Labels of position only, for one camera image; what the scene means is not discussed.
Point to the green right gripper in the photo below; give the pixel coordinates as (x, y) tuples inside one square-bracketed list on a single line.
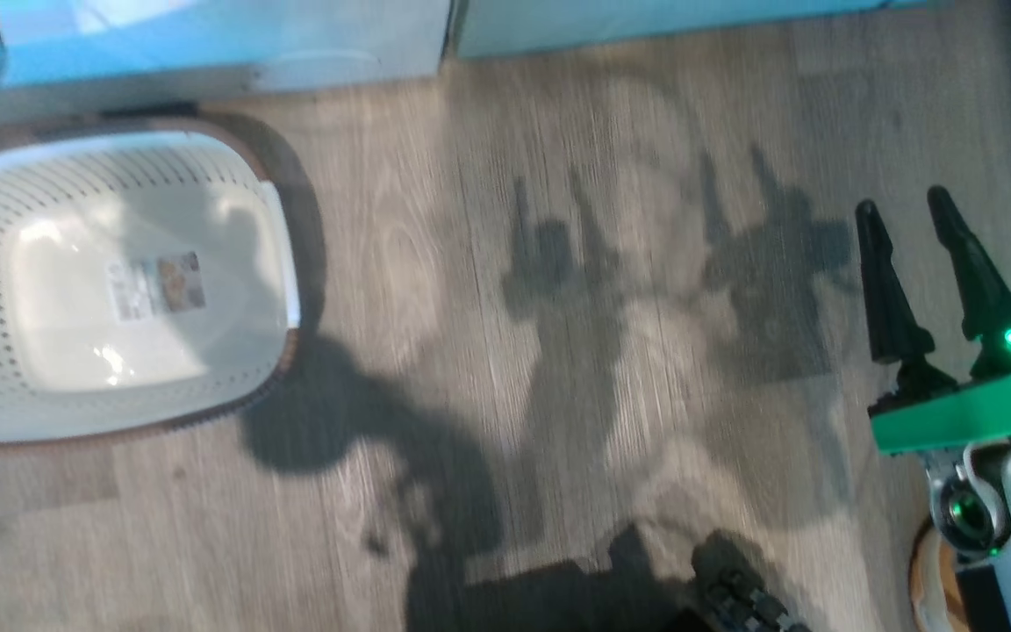
[(971, 412)]

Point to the pale green cabinet door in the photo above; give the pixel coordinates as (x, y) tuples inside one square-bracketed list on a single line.
[(690, 22)]

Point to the white washing machine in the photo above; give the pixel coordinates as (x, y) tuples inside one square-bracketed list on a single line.
[(207, 44)]

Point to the basket label sticker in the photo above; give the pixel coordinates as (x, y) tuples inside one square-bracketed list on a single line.
[(159, 285)]

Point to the cream perforated laundry basket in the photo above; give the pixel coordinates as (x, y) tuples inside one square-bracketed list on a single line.
[(102, 351)]

